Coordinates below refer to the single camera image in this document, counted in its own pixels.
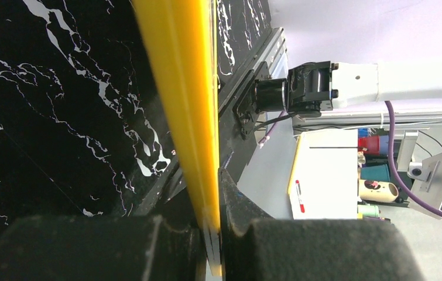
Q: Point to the spare whiteboard with marker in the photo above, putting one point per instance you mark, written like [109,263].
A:
[324,179]

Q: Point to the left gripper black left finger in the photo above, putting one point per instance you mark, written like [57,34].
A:
[100,248]

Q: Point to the yellow-framed whiteboard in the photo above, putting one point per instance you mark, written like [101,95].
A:
[181,47]

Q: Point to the aluminium frame rail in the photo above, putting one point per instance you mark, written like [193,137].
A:
[241,105]

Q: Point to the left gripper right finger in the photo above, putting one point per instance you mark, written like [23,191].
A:
[256,246]

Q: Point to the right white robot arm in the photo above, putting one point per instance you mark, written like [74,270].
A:
[312,88]

